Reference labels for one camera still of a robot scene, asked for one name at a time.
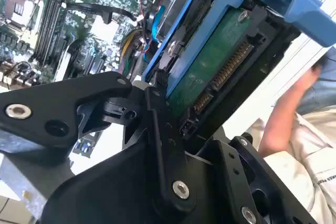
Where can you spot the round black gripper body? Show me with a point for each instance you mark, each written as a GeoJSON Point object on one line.
{"type": "Point", "coordinates": [113, 187]}

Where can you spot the hard disk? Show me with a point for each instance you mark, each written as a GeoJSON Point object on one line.
{"type": "Point", "coordinates": [199, 77]}

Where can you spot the person's bare hand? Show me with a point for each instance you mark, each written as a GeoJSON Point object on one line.
{"type": "Point", "coordinates": [311, 75]}

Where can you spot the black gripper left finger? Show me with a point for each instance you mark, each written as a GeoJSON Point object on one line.
{"type": "Point", "coordinates": [39, 98]}

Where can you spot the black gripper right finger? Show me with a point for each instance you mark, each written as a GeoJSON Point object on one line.
{"type": "Point", "coordinates": [232, 179]}

